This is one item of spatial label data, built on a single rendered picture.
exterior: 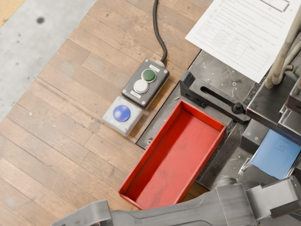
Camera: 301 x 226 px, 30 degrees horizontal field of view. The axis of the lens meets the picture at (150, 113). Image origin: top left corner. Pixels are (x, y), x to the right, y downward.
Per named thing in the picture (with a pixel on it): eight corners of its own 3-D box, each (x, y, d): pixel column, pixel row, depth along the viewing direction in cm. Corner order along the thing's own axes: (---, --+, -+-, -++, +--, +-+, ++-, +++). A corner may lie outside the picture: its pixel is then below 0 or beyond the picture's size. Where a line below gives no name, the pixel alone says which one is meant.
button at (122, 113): (110, 118, 129) (109, 115, 127) (120, 104, 130) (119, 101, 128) (124, 127, 128) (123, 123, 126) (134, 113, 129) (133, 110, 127)
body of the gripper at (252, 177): (281, 180, 104) (278, 191, 97) (255, 224, 107) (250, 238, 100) (251, 162, 105) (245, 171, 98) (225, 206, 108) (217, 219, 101)
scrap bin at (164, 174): (120, 196, 125) (116, 190, 119) (181, 107, 131) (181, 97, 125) (165, 226, 122) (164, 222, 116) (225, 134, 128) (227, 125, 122)
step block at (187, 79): (180, 94, 132) (179, 79, 124) (187, 84, 133) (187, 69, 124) (203, 108, 130) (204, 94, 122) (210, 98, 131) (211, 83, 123)
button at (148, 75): (140, 80, 132) (139, 76, 130) (147, 70, 133) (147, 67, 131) (151, 85, 131) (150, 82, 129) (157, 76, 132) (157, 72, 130)
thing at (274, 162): (241, 180, 115) (242, 177, 112) (277, 119, 118) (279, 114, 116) (271, 198, 114) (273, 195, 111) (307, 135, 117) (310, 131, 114)
